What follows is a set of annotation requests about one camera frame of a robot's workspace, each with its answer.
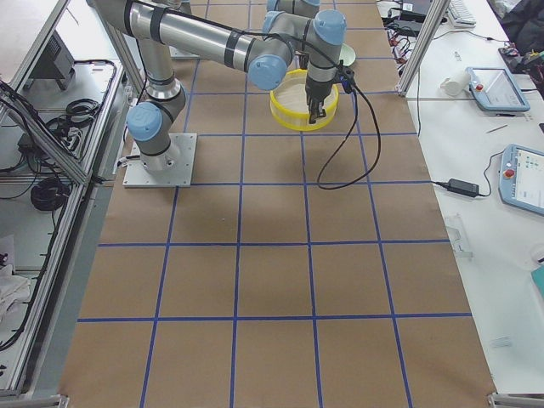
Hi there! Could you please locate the black power adapter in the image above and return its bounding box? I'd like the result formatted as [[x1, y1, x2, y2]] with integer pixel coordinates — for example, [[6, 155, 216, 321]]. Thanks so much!
[[446, 178, 479, 198]]

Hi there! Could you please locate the white paper roll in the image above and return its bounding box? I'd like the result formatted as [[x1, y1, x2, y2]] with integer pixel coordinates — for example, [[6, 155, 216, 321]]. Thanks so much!
[[439, 70, 471, 97]]

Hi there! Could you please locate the teach pendant near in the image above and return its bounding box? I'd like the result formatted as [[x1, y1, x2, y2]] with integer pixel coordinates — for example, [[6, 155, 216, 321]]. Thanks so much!
[[499, 144, 544, 215]]

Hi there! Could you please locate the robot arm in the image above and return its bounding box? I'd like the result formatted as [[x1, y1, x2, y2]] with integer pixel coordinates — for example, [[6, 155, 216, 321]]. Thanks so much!
[[94, 1, 347, 173], [266, 0, 320, 18]]

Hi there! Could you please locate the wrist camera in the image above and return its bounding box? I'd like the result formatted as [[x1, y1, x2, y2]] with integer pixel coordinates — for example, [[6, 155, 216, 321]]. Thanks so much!
[[336, 67, 354, 94]]

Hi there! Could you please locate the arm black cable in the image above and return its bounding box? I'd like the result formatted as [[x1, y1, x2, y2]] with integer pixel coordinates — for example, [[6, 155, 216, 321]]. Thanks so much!
[[317, 82, 382, 190]]

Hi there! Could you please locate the light green plate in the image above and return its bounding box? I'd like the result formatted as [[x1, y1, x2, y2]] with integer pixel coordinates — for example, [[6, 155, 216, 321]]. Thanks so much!
[[339, 42, 356, 67]]

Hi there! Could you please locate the teach pendant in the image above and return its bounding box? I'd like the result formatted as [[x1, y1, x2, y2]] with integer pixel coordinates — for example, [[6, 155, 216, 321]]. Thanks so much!
[[465, 67, 530, 114], [499, 144, 544, 215]]

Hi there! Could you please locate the yellow steamer layer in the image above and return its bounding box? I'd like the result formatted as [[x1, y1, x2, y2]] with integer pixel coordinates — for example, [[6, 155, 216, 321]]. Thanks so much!
[[269, 69, 339, 132]]

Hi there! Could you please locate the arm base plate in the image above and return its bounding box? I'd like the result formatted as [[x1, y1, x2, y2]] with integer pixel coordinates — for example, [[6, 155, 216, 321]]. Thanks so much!
[[123, 133, 197, 188]]

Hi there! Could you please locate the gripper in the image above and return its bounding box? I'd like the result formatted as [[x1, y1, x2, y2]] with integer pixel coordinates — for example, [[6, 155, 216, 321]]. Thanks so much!
[[305, 78, 332, 124]]

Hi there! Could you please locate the teach pendant far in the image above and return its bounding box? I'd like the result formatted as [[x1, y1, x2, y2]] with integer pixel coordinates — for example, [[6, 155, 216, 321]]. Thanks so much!
[[465, 67, 530, 114]]

